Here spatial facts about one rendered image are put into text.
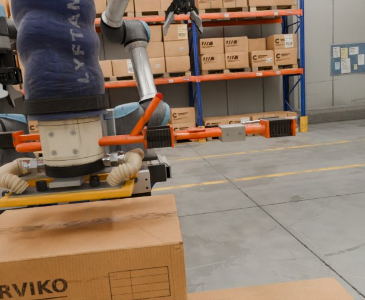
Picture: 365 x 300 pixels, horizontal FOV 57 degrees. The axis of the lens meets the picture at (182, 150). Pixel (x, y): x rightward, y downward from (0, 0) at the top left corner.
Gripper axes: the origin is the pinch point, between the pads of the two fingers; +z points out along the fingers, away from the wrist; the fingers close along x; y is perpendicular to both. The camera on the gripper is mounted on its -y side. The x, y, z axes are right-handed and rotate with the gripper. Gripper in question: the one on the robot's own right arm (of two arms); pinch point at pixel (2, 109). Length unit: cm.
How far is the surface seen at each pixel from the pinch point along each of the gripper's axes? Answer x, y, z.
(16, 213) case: -12.4, 4.8, 35.0
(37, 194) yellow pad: -38.7, 23.2, 21.5
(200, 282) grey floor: 88, 72, 129
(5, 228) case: -25.4, 6.7, 35.0
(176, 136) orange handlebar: -29, 60, 11
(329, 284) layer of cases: -10, 114, 75
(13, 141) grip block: -4.1, 3.9, 11.5
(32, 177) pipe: -27.2, 17.8, 19.5
